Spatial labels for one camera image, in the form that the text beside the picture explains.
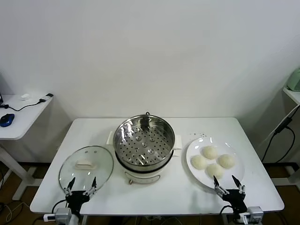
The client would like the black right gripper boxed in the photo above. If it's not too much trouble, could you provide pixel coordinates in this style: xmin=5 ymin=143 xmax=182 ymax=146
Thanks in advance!
xmin=213 ymin=175 xmax=248 ymax=214

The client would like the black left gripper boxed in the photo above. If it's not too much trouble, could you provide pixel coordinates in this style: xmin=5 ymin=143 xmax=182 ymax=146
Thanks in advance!
xmin=63 ymin=176 xmax=98 ymax=215

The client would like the white steamed baozi bun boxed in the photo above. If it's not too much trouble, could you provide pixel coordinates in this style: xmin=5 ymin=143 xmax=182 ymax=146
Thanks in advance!
xmin=202 ymin=145 xmax=218 ymax=160
xmin=191 ymin=155 xmax=208 ymax=170
xmin=206 ymin=163 xmax=225 ymax=180
xmin=217 ymin=154 xmax=236 ymax=169

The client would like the round glass pot lid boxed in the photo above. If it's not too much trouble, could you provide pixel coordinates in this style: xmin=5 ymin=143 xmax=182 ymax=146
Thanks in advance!
xmin=58 ymin=145 xmax=114 ymax=192

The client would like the blue computer mouse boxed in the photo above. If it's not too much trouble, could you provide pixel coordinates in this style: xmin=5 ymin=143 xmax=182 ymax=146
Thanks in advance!
xmin=0 ymin=113 xmax=15 ymax=128

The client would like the stainless steel perforated steamer pot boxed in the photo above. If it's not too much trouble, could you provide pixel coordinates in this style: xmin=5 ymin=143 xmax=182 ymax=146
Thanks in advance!
xmin=113 ymin=114 xmax=176 ymax=167

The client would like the round white plate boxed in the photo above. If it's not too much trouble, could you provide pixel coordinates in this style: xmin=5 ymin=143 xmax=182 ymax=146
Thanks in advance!
xmin=186 ymin=137 xmax=246 ymax=190

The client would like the cream electric cooker base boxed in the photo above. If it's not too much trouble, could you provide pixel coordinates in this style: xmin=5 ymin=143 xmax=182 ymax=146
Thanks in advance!
xmin=106 ymin=131 xmax=183 ymax=186

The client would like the white side desk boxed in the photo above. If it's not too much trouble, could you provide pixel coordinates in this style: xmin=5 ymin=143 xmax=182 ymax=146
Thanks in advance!
xmin=0 ymin=93 xmax=54 ymax=201

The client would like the white shelf table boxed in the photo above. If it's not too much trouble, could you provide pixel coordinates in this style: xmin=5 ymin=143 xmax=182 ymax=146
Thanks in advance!
xmin=282 ymin=86 xmax=300 ymax=186

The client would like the mint green appliance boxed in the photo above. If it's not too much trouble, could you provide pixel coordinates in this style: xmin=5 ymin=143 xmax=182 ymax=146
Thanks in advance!
xmin=286 ymin=67 xmax=300 ymax=92

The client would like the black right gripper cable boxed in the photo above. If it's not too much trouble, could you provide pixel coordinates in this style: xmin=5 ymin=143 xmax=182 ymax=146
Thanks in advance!
xmin=220 ymin=205 xmax=235 ymax=225

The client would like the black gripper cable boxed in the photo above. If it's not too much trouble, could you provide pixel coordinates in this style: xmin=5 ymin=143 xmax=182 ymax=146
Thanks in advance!
xmin=220 ymin=205 xmax=235 ymax=225
xmin=52 ymin=199 xmax=71 ymax=215

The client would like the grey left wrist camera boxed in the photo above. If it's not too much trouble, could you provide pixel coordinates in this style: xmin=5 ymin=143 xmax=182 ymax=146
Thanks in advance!
xmin=43 ymin=208 xmax=72 ymax=222

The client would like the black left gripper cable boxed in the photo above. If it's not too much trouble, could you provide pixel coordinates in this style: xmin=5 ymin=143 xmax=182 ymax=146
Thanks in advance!
xmin=52 ymin=199 xmax=71 ymax=215

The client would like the white hanging cable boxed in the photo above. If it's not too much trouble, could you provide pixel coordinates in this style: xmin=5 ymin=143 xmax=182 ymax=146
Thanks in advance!
xmin=259 ymin=106 xmax=299 ymax=146

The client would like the black power adapter cable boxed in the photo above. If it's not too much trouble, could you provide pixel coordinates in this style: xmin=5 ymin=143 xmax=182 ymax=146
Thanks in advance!
xmin=260 ymin=116 xmax=296 ymax=164

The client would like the black cable adapter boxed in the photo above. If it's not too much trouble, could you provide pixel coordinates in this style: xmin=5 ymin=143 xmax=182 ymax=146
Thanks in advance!
xmin=38 ymin=93 xmax=53 ymax=103

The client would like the black desk cable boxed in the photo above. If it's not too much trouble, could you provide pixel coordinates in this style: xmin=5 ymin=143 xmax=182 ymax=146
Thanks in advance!
xmin=0 ymin=99 xmax=46 ymax=112

